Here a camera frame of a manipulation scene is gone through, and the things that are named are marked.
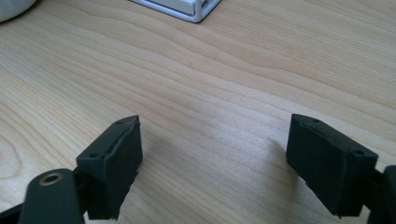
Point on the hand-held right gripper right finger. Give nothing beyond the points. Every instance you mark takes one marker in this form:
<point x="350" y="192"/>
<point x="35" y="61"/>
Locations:
<point x="330" y="171"/>

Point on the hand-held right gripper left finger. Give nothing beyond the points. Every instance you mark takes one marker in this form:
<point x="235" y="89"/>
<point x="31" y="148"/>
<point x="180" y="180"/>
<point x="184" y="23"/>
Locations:
<point x="115" y="168"/>

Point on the white rounded object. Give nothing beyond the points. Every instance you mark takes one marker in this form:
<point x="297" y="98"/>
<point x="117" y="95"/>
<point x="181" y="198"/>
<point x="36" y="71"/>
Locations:
<point x="12" y="7"/>

